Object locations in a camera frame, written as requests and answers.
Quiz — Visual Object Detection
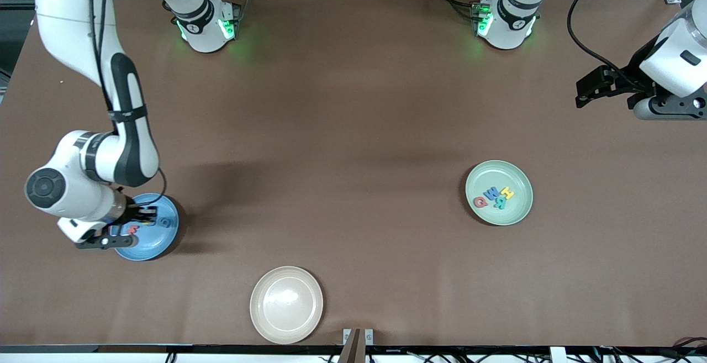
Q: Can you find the blue plate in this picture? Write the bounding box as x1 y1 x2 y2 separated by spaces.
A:
114 193 180 261

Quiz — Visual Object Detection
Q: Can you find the green plate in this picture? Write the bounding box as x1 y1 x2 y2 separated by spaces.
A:
465 160 534 226

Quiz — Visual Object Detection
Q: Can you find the beige plate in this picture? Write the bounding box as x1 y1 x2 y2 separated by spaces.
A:
250 266 324 345

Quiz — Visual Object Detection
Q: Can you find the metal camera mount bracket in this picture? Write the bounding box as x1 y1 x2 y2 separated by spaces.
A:
342 328 374 363

